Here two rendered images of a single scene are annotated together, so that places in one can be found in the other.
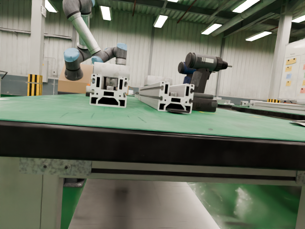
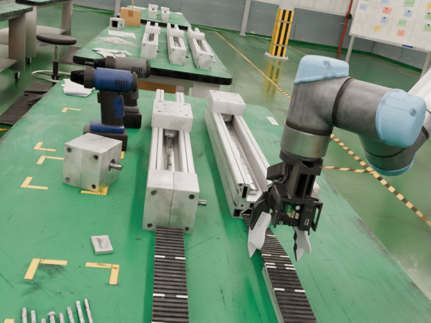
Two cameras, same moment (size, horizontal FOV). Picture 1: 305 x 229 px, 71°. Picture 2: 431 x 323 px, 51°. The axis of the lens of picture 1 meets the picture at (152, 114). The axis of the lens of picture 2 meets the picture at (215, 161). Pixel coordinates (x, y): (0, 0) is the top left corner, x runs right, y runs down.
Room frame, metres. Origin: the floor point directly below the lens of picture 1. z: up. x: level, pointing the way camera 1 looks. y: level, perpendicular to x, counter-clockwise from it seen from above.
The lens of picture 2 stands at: (2.29, 0.11, 1.23)
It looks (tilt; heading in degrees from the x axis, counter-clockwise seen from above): 20 degrees down; 179
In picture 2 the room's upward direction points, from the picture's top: 10 degrees clockwise
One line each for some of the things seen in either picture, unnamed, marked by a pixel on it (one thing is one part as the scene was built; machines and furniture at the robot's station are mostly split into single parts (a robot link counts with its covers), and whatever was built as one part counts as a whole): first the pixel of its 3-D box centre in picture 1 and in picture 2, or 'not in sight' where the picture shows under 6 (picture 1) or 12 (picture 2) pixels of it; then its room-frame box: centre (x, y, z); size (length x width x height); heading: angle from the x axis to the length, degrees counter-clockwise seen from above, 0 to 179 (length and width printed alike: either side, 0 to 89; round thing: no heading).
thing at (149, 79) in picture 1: (156, 85); (170, 118); (1.02, -0.01, 0.87); 0.16 x 0.11 x 0.07; 8
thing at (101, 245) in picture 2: not in sight; (101, 245); (1.59, -0.05, 0.78); 0.05 x 0.03 x 0.01; 26
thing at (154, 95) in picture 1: (155, 95); (169, 134); (1.02, -0.01, 0.82); 0.80 x 0.10 x 0.09; 8
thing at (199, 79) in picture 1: (208, 83); (115, 91); (0.86, -0.21, 0.89); 0.20 x 0.08 x 0.22; 107
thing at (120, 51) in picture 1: (121, 51); (318, 94); (1.59, 0.27, 1.11); 0.09 x 0.08 x 0.11; 54
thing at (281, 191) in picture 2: not in sight; (295, 188); (1.59, 0.27, 0.95); 0.09 x 0.08 x 0.12; 8
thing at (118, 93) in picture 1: (115, 91); (232, 143); (0.99, 0.18, 0.82); 0.80 x 0.10 x 0.09; 8
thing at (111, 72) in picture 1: (113, 77); (225, 106); (0.74, 0.15, 0.87); 0.16 x 0.11 x 0.07; 8
